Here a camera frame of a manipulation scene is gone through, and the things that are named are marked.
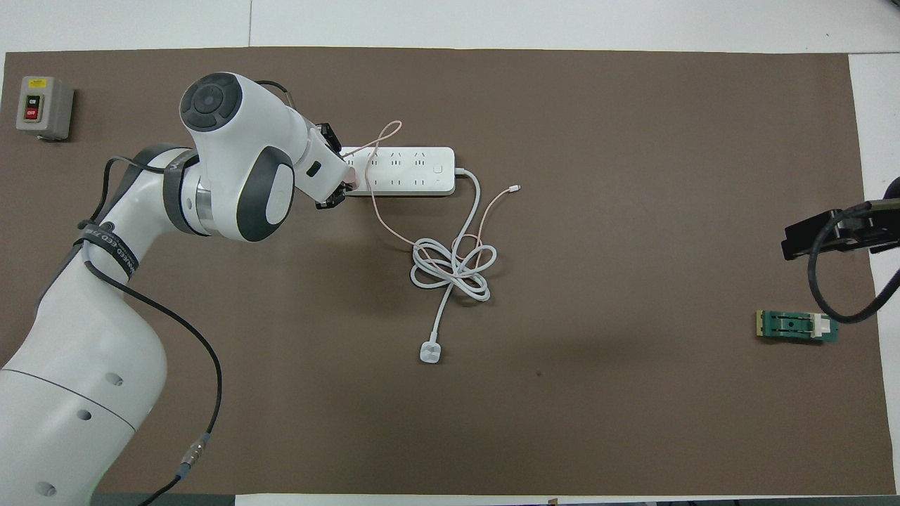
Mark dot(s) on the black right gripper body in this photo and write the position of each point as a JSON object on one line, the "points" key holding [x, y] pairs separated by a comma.
{"points": [[868, 228]]}

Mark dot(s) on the pink charger plug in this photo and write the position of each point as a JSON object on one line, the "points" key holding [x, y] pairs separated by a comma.
{"points": [[351, 179]]}

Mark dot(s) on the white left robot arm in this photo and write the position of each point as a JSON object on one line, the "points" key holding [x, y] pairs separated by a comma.
{"points": [[239, 140]]}

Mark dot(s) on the white power strip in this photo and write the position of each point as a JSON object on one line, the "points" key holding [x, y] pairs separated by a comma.
{"points": [[415, 172]]}

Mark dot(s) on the brown table mat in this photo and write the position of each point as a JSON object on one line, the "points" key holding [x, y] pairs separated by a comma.
{"points": [[633, 422]]}

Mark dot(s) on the green knife switch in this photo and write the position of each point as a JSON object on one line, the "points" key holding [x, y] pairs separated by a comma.
{"points": [[791, 325]]}

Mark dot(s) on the grey on-off switch box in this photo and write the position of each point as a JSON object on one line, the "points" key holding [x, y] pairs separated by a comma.
{"points": [[46, 105]]}

